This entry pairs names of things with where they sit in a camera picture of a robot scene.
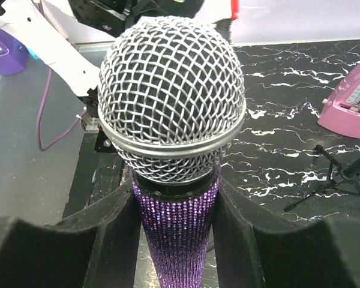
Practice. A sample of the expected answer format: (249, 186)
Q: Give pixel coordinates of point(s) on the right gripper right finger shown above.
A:
(255, 247)

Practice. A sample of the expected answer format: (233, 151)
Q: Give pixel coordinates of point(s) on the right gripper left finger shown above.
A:
(95, 247)

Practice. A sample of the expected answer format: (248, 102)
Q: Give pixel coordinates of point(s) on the black tripod stand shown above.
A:
(336, 176)

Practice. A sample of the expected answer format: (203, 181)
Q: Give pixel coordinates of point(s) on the purple glitter microphone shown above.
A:
(171, 99)

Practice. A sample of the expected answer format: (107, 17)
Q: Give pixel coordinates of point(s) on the pink metronome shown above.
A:
(341, 110)

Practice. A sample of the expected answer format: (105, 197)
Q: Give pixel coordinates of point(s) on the cyan microphone background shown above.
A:
(33, 54)

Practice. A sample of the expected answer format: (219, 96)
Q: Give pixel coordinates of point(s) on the purple metronome background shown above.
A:
(13, 55)

